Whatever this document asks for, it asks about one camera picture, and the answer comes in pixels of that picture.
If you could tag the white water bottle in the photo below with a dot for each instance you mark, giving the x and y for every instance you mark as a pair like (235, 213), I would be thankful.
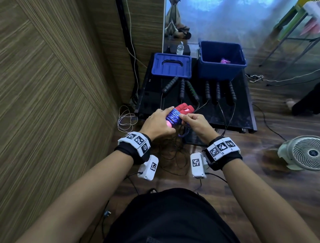
(180, 48)

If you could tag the blue plastic bin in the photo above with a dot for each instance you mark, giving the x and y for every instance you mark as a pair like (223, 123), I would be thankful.
(221, 72)

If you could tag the black pouch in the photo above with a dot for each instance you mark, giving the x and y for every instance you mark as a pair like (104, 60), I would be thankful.
(170, 50)

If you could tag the black wristband with marker tags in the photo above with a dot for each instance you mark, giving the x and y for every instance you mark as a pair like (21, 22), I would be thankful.
(135, 147)
(222, 152)

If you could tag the person's right hand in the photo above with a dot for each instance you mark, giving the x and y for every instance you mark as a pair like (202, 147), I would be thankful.
(202, 127)

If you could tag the person's right forearm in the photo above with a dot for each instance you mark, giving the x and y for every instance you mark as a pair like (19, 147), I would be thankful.
(265, 202)

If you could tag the person's left forearm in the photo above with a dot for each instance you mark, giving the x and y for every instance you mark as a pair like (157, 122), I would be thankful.
(77, 200)

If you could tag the person's left foot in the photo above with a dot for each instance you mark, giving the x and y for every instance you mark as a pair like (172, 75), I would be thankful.
(152, 190)

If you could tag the person's left hand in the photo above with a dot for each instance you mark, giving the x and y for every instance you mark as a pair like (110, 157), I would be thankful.
(155, 125)

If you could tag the black glossy low table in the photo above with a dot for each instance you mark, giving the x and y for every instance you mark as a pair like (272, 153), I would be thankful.
(150, 107)

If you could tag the blue bin lid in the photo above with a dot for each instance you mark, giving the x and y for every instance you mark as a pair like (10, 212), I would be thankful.
(160, 72)

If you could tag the person's black clothing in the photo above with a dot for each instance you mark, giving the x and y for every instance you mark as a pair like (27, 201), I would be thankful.
(172, 217)

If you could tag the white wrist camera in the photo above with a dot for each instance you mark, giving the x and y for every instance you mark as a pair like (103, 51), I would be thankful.
(197, 166)
(148, 169)

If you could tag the white floor fan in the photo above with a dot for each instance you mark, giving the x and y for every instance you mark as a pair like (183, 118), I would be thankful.
(305, 152)

